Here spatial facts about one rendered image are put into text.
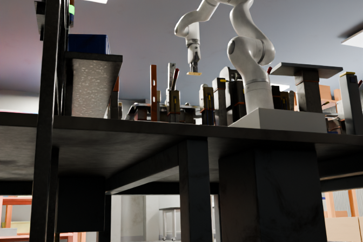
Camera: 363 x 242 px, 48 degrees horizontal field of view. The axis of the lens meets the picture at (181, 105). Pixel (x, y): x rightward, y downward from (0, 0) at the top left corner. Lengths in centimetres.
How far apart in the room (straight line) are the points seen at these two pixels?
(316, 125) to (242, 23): 62
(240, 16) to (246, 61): 28
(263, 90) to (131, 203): 836
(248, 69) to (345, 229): 315
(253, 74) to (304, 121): 32
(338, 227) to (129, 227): 612
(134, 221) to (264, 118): 856
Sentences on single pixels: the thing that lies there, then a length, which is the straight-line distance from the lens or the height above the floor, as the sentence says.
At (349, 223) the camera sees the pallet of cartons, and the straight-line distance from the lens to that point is 469.
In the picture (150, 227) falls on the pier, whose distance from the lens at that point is 982.
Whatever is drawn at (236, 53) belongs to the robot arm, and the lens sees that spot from 183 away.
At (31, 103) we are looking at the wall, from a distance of 998.
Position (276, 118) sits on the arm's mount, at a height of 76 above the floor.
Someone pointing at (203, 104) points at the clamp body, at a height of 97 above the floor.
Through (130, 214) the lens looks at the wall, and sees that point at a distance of 995.
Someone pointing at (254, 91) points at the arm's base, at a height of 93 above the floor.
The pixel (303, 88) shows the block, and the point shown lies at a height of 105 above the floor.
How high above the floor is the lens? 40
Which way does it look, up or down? 16 degrees up
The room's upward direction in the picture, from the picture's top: 2 degrees counter-clockwise
